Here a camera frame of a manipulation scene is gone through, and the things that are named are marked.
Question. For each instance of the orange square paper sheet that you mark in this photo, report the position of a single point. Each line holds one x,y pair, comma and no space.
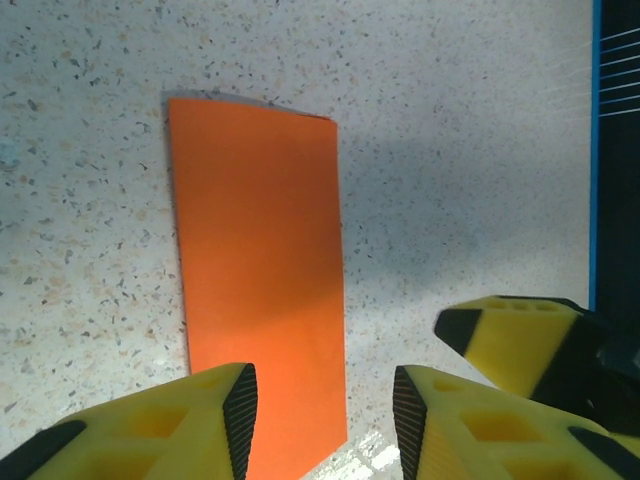
260,250

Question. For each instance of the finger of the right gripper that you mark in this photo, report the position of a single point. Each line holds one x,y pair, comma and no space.
510,340

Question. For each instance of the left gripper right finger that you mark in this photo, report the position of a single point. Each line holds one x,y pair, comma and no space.
490,440

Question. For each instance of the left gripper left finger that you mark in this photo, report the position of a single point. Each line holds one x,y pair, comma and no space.
150,435

